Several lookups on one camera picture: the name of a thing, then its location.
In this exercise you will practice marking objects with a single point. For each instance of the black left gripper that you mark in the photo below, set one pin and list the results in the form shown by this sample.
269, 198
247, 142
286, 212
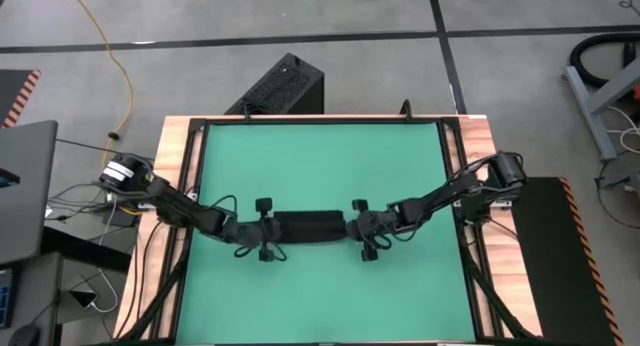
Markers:
257, 232

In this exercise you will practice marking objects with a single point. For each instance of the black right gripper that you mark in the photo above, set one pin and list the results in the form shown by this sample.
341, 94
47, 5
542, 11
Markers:
370, 228

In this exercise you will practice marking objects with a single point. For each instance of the black towel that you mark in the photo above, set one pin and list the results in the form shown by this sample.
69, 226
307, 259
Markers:
310, 227

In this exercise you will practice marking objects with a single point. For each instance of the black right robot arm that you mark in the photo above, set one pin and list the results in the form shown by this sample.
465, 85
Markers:
440, 196

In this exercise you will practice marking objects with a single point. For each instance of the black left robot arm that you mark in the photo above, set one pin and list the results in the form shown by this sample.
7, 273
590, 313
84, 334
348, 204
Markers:
180, 211

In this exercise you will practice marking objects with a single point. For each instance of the green table mat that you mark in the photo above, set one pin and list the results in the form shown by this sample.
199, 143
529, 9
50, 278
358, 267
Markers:
325, 296

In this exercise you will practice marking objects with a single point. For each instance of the black computer tower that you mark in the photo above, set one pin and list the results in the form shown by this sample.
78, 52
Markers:
285, 86

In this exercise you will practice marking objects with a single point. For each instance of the black floor stand base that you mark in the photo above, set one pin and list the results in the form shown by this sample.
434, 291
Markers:
90, 258

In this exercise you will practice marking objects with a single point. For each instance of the black mat with striped edge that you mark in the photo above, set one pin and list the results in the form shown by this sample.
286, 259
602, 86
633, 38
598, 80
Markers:
15, 93
550, 266

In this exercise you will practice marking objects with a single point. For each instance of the small dark phone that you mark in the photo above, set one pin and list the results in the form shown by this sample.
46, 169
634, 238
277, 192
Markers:
82, 298

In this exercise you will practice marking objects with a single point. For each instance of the grey metal stand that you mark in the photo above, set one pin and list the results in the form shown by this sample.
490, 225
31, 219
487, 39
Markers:
591, 116

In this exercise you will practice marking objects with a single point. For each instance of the dark device with blue screen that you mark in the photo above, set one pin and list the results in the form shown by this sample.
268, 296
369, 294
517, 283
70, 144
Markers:
7, 178

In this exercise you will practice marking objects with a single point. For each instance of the black metal table frame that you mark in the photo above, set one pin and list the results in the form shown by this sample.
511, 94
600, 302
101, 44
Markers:
325, 120

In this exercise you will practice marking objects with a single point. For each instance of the black frame clamp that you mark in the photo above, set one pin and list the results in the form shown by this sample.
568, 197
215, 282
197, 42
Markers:
406, 111
246, 113

